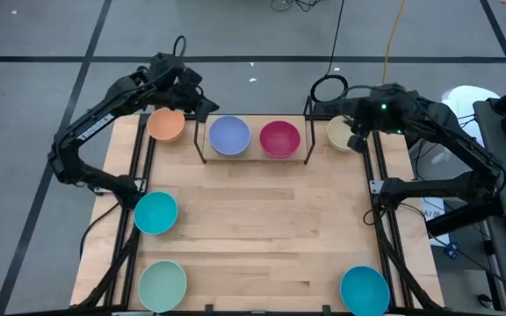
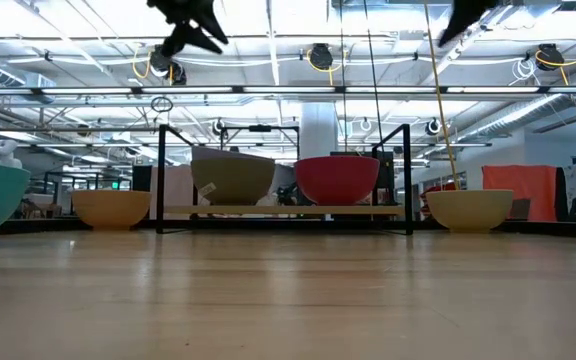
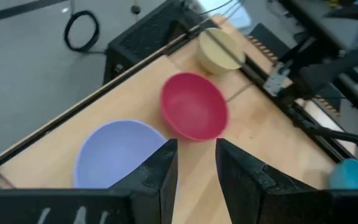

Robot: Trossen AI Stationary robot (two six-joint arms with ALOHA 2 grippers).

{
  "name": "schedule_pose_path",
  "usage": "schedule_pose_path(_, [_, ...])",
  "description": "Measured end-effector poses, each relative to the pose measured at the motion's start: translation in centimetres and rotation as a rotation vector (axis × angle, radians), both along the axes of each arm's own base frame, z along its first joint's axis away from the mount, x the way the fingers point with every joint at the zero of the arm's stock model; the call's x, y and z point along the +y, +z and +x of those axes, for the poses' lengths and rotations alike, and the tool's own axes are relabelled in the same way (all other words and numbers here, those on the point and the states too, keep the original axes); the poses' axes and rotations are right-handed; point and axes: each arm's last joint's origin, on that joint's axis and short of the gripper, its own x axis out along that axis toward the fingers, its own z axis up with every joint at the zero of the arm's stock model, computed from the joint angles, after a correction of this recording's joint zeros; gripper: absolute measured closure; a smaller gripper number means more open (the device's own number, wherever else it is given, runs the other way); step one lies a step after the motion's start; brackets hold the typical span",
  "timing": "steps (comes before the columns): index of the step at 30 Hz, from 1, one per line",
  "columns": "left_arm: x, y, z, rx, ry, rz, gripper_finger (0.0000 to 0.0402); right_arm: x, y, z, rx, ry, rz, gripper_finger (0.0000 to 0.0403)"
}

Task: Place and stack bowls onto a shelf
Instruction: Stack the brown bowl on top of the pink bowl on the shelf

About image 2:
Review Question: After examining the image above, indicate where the silver ventilation duct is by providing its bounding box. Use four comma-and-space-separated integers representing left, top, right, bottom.
455, 59, 576, 144

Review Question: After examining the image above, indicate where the black metal frame stand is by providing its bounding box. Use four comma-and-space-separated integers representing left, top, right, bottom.
219, 124, 301, 162

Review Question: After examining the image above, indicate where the lavender bowl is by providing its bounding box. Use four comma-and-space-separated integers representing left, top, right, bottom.
190, 157, 277, 207

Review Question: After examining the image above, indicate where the long linear ceiling light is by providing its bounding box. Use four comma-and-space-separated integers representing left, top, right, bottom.
0, 84, 576, 97

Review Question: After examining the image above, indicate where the white pillar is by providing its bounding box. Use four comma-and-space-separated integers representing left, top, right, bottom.
299, 102, 340, 161

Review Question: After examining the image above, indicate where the white robot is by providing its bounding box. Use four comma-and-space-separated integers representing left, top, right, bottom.
0, 138, 24, 169

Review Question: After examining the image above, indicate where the wooden shelf with black frame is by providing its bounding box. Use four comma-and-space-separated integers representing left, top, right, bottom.
155, 123, 415, 236

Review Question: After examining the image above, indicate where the pale yellow bowl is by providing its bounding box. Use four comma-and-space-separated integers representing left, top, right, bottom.
425, 188, 515, 234

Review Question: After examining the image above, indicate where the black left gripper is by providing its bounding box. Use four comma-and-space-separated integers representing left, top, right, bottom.
146, 0, 230, 57

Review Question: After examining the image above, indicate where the orange bowl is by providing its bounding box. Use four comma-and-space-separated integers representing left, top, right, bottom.
71, 189, 153, 232

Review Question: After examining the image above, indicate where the yellow hanging cable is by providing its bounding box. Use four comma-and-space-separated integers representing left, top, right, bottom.
422, 0, 462, 191

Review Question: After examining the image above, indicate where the black hanging cable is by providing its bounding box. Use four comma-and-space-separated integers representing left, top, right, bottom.
362, 0, 387, 151

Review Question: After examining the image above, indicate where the red bowl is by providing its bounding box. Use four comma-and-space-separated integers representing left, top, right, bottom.
293, 155, 381, 207

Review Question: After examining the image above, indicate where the black ceiling cable reel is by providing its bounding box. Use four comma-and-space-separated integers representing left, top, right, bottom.
309, 42, 335, 72
149, 44, 188, 87
534, 43, 565, 72

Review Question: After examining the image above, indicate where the orange cloth partition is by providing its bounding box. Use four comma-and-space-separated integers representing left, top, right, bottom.
481, 164, 559, 223

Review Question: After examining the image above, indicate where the black table frame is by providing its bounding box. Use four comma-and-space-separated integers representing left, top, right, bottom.
0, 218, 576, 239

